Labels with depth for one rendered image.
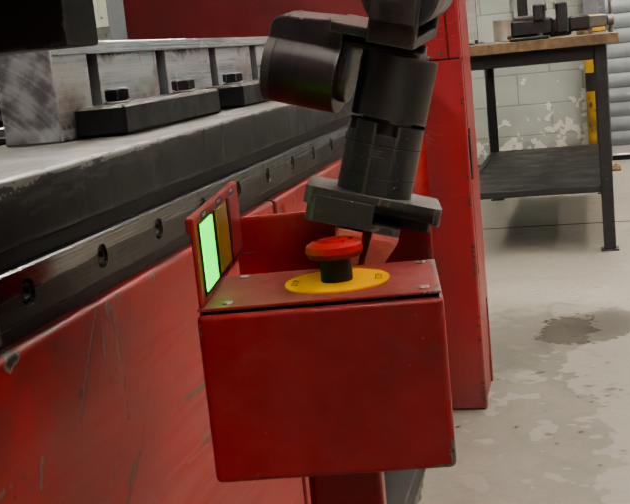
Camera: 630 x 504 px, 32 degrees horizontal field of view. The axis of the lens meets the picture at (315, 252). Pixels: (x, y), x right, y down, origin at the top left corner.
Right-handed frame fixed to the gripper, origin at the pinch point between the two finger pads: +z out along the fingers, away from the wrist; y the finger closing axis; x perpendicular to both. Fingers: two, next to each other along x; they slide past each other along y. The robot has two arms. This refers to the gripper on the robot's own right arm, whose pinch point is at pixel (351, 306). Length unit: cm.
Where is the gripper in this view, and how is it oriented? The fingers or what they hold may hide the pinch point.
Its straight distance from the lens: 85.2
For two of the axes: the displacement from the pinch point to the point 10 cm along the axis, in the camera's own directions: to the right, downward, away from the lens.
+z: -1.8, 9.7, 1.9
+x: -0.5, 1.8, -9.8
